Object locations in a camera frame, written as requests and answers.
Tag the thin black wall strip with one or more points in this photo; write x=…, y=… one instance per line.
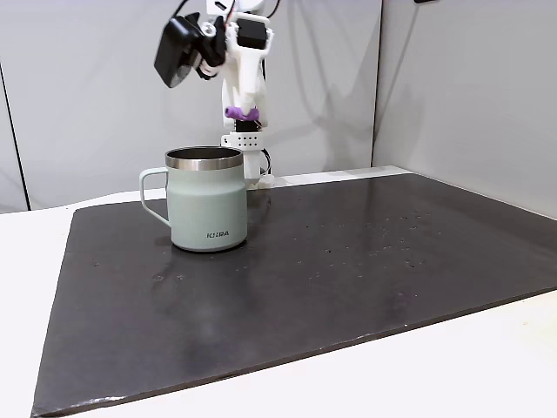
x=15, y=139

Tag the pale green steel mug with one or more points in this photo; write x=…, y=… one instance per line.
x=204, y=204

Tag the purple pen grip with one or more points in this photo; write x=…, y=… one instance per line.
x=238, y=113

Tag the dark grey table mat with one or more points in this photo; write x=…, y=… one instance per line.
x=304, y=283

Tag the black object on wall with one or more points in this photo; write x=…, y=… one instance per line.
x=424, y=1

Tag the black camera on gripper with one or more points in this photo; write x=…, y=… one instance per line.
x=176, y=52

